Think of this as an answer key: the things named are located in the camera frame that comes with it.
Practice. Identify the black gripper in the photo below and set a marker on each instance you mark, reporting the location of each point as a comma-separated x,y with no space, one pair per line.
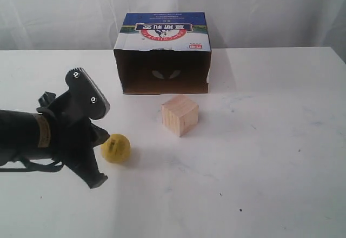
72,113

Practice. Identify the yellow tennis ball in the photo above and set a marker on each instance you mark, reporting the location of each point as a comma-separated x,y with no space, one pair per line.
116,149

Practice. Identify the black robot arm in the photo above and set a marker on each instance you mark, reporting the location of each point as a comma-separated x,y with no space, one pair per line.
27,143

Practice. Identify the light wooden cube block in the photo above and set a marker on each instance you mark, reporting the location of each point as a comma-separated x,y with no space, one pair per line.
180,114

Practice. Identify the blue white cardboard box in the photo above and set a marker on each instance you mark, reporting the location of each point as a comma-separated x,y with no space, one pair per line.
163,53

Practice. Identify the white backdrop curtain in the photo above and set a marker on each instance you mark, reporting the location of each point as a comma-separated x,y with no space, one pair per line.
95,24

